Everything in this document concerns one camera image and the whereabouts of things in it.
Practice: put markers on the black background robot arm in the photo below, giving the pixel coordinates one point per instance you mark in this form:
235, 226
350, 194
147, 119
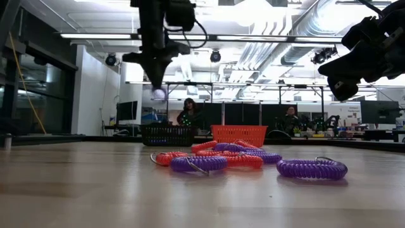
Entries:
329, 122

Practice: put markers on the black plastic basket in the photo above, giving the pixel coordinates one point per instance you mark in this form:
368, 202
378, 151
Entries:
167, 136

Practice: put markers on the person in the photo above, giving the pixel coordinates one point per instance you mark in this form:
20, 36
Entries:
189, 112
290, 118

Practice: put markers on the black computer monitor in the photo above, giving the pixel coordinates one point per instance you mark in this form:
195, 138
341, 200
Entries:
379, 111
126, 111

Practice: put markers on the black ceiling spotlight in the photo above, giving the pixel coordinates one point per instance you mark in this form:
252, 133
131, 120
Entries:
324, 54
215, 56
110, 59

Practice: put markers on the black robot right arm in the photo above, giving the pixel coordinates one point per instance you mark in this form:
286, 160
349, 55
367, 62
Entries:
397, 8

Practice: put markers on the white LED light bar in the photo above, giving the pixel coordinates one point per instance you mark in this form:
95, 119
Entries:
95, 36

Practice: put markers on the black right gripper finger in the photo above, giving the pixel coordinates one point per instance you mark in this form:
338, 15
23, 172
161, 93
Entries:
351, 65
345, 90

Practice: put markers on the orange plastic basket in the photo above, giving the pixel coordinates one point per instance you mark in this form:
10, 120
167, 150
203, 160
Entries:
237, 134

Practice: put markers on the small green potted plant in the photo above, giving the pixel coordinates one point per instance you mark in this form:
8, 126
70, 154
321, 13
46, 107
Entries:
296, 131

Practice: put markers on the grey cylinder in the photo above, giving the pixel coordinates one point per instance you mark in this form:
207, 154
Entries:
8, 141

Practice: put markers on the black partition panel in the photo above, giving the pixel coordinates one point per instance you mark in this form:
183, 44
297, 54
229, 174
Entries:
243, 112

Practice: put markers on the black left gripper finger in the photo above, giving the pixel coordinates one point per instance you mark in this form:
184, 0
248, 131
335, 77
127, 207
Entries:
152, 71
163, 69

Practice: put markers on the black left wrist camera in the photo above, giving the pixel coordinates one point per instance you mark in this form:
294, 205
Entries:
180, 14

